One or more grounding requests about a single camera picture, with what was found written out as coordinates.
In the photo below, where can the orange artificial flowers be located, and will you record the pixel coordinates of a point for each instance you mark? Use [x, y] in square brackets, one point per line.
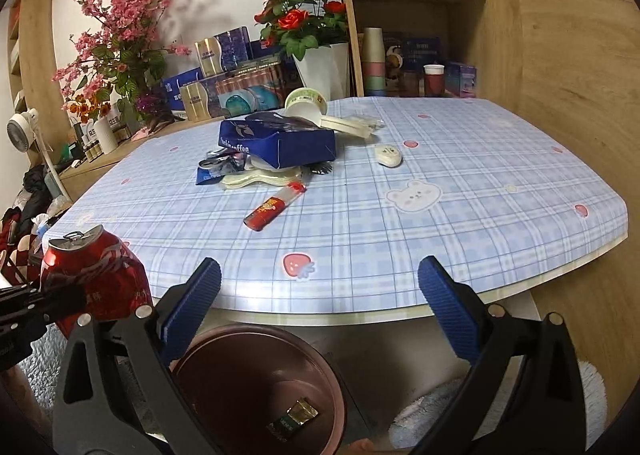
[87, 107]

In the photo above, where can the blue plaid tablecloth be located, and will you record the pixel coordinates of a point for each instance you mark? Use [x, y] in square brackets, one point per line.
[400, 235]

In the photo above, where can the tall gold blue box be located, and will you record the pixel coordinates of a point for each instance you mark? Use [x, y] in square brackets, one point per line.
[220, 50]

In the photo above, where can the pink pad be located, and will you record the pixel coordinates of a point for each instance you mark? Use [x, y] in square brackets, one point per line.
[137, 134]

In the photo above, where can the red soda can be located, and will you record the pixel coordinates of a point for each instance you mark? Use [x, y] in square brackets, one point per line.
[100, 275]

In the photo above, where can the white desk fan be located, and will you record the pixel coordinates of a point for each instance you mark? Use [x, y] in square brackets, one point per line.
[22, 127]

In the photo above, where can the green gold small packet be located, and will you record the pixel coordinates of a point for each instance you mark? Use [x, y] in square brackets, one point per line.
[295, 417]

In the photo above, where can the stack of pastel cups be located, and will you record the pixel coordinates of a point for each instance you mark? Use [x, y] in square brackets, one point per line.
[372, 62]

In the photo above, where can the pile of clothes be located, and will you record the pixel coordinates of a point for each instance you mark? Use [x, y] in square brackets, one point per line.
[20, 220]

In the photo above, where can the dark striped box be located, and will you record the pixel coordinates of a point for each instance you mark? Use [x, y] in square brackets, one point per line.
[260, 66]

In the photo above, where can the blue white box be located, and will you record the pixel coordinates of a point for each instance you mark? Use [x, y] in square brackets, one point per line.
[175, 82]

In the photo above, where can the green yogurt cup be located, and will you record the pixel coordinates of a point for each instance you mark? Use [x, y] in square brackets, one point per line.
[305, 102]

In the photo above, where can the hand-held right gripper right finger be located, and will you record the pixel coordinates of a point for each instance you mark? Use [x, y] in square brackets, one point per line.
[445, 305]

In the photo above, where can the blue paper bag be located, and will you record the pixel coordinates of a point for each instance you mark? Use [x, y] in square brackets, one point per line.
[280, 142]

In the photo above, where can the pink cherry blossom plant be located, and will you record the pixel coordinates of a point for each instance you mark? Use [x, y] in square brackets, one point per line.
[120, 25]

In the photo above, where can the red rose plant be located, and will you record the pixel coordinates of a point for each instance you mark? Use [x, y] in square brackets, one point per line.
[305, 15]

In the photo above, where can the grey fluffy rug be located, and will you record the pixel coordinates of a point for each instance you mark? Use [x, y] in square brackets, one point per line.
[45, 365]

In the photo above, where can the black mini tripod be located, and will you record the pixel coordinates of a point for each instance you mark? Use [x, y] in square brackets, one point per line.
[160, 121]

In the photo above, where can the red cup white lid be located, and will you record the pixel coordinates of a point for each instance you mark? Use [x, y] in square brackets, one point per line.
[434, 80]

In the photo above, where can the dark blue moon box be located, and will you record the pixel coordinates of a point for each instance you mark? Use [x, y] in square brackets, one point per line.
[420, 52]

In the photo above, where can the white fluffy rug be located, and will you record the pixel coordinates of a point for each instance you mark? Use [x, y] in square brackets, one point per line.
[430, 410]

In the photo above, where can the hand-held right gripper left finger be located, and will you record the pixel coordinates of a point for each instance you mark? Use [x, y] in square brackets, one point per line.
[192, 307]

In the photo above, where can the white round case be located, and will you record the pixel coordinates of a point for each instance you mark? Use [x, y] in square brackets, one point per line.
[387, 154]

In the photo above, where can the white flower pot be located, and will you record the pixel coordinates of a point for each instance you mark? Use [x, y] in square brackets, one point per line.
[325, 70]

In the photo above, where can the wide gold blue box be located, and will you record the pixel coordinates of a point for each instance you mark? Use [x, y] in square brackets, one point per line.
[200, 100]

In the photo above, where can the small dark blue box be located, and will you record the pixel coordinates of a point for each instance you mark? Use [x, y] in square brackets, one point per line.
[270, 52]

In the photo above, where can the foil snack wrapper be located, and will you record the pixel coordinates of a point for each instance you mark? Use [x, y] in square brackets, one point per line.
[222, 162]

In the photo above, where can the red snack wrapper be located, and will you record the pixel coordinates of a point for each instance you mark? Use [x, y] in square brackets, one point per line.
[272, 207]

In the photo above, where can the white slim vase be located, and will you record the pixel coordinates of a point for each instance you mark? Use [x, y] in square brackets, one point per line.
[105, 132]

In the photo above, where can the brown trash bin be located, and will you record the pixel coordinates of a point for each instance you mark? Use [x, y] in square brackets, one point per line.
[240, 385]

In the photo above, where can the pink teal dish box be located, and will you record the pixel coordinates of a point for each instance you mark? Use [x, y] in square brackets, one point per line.
[250, 92]

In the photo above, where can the plastic white fork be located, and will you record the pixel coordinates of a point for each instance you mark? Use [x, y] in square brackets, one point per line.
[350, 125]

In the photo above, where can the brown glass cup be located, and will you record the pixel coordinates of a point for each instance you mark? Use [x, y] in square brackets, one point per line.
[407, 84]

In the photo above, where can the purple artificial flowers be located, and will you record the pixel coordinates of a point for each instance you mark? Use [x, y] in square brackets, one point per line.
[147, 102]

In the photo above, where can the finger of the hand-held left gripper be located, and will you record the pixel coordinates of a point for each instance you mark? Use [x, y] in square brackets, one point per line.
[55, 300]

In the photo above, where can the small purple box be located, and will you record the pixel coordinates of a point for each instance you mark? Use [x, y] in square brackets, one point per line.
[460, 80]

